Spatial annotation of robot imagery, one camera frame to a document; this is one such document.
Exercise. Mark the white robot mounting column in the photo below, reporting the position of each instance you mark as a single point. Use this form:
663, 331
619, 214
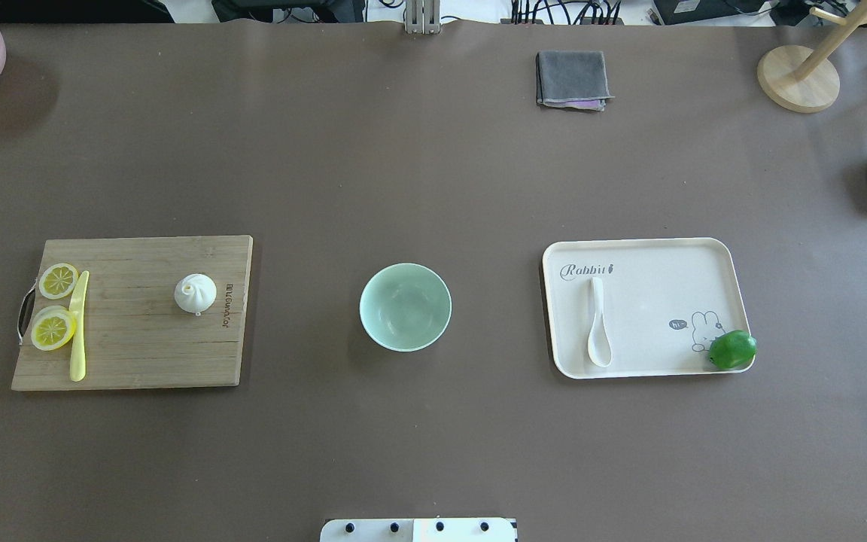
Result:
421, 529

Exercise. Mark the cream rabbit tray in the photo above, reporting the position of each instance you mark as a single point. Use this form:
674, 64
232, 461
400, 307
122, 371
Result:
667, 300

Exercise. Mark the aluminium frame post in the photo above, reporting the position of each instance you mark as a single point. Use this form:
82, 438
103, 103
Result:
422, 17

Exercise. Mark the lemon slice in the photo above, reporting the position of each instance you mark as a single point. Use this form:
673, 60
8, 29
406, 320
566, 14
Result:
58, 281
52, 327

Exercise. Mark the wooden mug tree stand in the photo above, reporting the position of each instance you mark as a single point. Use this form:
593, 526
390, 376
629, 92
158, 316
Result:
802, 79

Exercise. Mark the white ceramic spoon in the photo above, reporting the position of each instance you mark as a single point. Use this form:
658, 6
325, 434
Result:
598, 343

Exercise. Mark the bamboo cutting board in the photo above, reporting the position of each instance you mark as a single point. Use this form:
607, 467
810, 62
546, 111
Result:
135, 335

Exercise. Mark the white steamed bun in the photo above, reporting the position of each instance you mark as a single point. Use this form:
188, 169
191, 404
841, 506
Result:
195, 293

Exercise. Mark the grey folded cloth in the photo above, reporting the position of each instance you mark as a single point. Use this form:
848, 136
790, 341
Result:
572, 79

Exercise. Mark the green lime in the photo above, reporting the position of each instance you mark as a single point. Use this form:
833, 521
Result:
732, 350

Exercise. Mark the lower lemon slice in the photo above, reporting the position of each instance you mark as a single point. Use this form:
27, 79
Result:
52, 327

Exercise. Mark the upper lemon slice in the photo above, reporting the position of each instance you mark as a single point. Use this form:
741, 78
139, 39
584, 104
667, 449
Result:
58, 281

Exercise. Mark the pale green bowl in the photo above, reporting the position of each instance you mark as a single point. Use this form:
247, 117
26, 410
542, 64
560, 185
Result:
405, 307

